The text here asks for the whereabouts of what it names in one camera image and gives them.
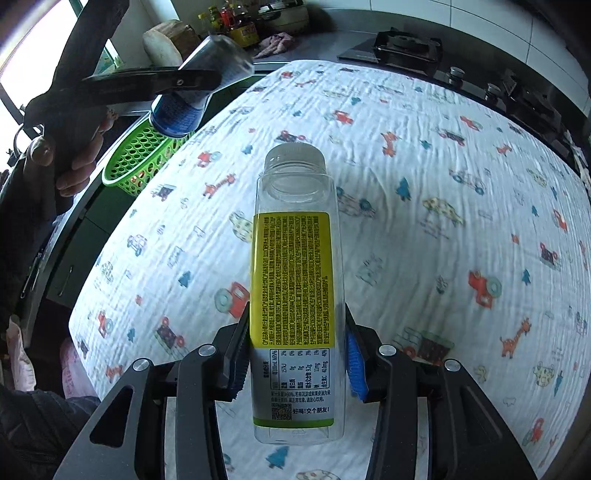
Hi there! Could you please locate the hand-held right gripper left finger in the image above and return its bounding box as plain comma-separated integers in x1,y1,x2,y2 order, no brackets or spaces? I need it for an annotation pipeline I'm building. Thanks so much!
65,302,252,480

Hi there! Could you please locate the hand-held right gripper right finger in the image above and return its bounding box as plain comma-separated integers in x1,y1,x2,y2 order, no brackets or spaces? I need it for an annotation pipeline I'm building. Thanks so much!
344,302,539,480

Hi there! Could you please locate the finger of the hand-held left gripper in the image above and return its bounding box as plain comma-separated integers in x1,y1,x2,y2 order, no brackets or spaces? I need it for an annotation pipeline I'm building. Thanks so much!
152,68,221,100

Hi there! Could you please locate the small blue label bottle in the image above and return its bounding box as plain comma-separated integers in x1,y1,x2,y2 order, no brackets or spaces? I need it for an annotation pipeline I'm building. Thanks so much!
150,34,256,138

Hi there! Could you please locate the clear bottle with yellow label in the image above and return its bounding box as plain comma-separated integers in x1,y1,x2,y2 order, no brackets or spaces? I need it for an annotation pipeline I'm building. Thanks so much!
249,142,352,446

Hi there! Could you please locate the green plastic basket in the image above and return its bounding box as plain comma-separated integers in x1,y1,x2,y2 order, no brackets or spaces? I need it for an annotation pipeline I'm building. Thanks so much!
102,121,197,199

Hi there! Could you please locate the person's left forearm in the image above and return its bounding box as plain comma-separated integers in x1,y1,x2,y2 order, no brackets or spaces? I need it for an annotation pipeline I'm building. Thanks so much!
0,157,61,333

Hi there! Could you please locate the person's left hand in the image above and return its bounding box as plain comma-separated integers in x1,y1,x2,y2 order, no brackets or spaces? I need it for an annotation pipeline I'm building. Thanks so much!
28,110,116,195

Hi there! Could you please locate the round wooden chopping block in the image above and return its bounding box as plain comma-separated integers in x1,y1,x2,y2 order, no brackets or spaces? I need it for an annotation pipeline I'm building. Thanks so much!
142,19,199,70

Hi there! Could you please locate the pink cloth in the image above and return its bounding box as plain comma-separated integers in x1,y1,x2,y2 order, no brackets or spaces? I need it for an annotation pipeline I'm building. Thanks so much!
254,32,295,58

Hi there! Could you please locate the white cooking pot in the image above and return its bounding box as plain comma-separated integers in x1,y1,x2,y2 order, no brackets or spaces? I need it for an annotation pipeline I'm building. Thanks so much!
256,0,310,31

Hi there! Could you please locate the white printed blanket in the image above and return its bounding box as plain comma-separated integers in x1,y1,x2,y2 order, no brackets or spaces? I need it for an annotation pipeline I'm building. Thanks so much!
68,59,591,480

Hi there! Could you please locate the pink plastic bag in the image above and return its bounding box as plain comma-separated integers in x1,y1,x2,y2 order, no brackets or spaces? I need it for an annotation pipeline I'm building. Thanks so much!
59,337,99,398

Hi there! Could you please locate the person's dark jacket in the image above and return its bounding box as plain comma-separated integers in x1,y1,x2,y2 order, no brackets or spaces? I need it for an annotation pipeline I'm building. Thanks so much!
0,382,102,480

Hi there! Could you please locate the black gas stove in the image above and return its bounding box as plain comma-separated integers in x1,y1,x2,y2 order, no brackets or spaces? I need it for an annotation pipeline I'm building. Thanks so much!
337,27,583,155

